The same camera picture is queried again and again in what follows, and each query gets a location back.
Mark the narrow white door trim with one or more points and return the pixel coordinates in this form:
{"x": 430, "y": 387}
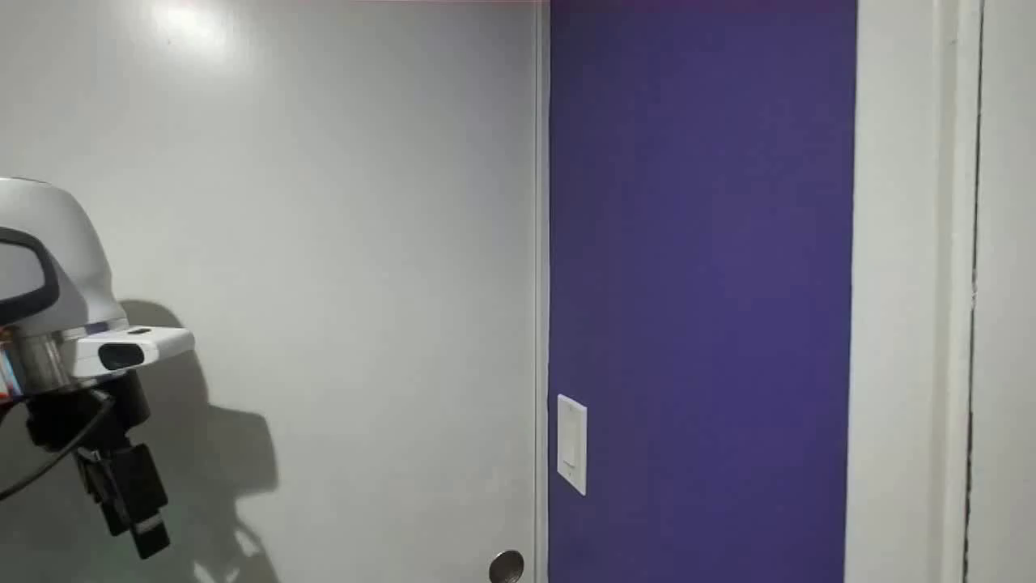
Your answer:
{"x": 543, "y": 271}

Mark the plain white door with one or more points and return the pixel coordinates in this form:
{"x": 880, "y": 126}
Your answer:
{"x": 1008, "y": 271}

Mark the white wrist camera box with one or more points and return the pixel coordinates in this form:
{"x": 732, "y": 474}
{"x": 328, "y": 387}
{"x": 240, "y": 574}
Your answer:
{"x": 130, "y": 352}

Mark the white light switch plate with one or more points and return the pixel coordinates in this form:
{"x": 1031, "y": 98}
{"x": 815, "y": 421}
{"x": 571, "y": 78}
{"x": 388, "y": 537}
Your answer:
{"x": 571, "y": 442}

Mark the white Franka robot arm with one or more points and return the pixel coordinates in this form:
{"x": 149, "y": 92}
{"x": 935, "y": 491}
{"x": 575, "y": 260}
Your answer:
{"x": 54, "y": 233}

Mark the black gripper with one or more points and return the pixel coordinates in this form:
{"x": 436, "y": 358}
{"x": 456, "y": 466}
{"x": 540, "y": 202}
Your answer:
{"x": 115, "y": 481}

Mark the wide white door frame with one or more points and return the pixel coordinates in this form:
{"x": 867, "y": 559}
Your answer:
{"x": 895, "y": 271}

